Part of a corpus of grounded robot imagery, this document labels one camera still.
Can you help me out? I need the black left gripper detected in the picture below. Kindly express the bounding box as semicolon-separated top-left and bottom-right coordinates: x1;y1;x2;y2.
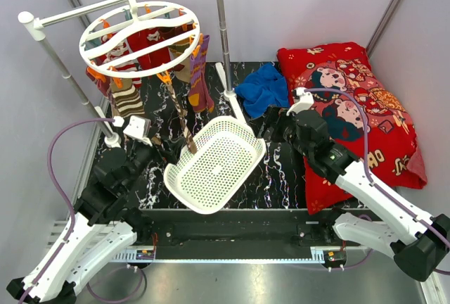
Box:
122;127;186;192

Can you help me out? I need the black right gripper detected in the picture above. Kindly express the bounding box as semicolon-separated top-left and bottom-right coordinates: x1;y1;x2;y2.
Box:
248;104;313;158

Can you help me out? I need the brown white striped sock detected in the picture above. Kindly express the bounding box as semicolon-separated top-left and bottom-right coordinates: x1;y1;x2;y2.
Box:
165;80;197;154

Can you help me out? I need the maroon beige sock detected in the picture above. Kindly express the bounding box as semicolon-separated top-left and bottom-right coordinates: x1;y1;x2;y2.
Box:
86;67;110;97

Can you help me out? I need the red white santa sock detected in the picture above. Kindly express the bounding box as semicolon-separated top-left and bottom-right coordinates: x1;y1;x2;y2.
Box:
101;32;143;89

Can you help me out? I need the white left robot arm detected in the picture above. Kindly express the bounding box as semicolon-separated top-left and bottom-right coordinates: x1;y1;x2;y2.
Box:
6;124;181;303

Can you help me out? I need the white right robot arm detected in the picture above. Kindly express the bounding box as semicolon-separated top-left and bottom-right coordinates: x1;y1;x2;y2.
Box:
259;106;449;282

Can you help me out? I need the white round clip hanger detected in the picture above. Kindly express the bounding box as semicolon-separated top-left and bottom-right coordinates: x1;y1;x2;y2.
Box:
79;0;203;82

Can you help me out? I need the blue towel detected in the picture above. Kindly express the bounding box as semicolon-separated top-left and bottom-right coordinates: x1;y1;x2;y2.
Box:
235;63;290;118

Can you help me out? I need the white perforated plastic basket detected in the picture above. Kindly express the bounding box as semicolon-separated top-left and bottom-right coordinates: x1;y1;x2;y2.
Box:
163;115;266;215

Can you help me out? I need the purple striped sock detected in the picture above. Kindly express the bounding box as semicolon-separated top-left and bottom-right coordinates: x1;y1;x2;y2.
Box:
188;34;214;113

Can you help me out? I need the red cartoon print pillow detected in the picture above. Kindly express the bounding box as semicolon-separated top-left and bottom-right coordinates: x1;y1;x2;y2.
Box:
276;41;428;215

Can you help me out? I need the beige olive striped sock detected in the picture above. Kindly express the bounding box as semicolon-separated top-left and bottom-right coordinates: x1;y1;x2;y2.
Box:
157;24;193;65

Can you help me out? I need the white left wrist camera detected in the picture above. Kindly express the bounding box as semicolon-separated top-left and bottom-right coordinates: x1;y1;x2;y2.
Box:
111;115;153;147

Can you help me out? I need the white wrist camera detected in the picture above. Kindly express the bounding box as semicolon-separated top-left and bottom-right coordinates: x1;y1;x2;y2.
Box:
111;115;153;147
286;87;314;116

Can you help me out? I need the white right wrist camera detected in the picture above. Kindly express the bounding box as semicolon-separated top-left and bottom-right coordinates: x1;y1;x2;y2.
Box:
286;87;314;116

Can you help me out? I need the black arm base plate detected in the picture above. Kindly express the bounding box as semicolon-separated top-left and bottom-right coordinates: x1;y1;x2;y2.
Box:
145;209;356;263

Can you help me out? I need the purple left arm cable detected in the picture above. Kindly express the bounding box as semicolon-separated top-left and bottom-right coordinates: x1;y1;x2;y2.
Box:
17;117;117;304

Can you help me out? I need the white drying rack frame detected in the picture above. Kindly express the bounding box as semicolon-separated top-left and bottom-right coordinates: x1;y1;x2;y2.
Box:
17;0;254;150

